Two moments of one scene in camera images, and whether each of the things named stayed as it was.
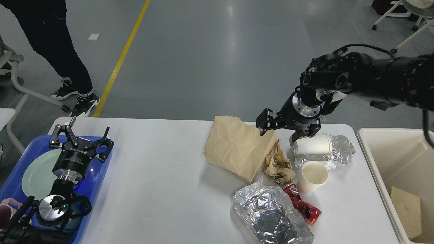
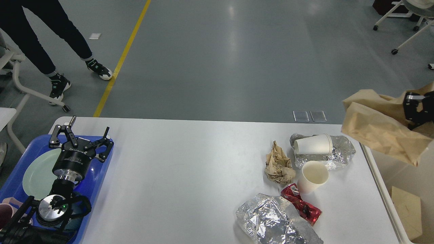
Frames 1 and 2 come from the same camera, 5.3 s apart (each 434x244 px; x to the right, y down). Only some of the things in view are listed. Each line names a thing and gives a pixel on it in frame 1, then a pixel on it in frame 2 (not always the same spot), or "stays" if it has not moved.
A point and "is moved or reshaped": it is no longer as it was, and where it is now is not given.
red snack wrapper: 311,213 stays
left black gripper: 74,157 stays
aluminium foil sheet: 269,216 is moved or reshaped
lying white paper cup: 319,144 stays
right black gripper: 296,113 to 413,104
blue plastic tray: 89,186 stays
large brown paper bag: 237,148 to 380,120
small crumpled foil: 343,150 stays
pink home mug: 8,208 stays
